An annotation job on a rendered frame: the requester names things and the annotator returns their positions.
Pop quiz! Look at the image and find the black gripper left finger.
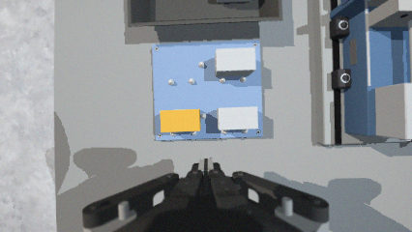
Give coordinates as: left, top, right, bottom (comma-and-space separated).
82, 159, 207, 232

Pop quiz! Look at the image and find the grey metal block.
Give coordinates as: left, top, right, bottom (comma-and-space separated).
215, 47, 256, 77

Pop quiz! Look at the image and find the silver metal block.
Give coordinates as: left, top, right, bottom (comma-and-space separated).
217, 106, 258, 131

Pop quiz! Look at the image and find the yellow block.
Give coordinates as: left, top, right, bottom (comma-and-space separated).
161, 109, 201, 132

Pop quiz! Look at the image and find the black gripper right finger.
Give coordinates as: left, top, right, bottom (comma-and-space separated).
206, 159, 329, 232

